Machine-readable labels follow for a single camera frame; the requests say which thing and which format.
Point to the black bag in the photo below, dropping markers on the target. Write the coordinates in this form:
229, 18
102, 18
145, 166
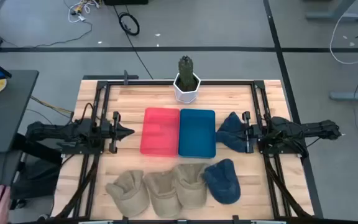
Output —
36, 180

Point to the beige cap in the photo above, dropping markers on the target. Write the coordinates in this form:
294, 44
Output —
163, 196
191, 186
129, 196

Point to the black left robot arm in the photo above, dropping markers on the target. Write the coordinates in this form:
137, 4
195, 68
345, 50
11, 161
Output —
57, 130

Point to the black box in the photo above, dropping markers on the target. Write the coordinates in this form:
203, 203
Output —
126, 2

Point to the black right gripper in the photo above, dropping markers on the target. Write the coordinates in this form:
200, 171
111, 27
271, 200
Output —
253, 131

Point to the black metal table frame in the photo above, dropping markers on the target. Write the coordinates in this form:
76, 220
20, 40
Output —
228, 82

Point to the red plastic bin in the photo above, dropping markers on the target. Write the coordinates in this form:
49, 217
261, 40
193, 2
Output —
160, 132

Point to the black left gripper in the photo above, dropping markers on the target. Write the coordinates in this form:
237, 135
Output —
107, 130

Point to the dark blue cap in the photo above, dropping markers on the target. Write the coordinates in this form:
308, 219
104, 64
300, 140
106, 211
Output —
222, 183
228, 119

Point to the white hexagonal plant pot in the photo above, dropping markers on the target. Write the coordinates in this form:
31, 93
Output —
185, 96

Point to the black desk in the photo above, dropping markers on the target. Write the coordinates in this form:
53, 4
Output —
8, 109

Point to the blue plastic bin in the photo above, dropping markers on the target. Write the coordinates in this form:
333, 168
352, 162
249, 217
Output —
197, 133

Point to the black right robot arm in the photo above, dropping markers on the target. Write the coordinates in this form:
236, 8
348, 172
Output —
306, 129

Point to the grey table foot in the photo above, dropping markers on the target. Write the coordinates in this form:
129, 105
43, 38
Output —
353, 96
334, 15

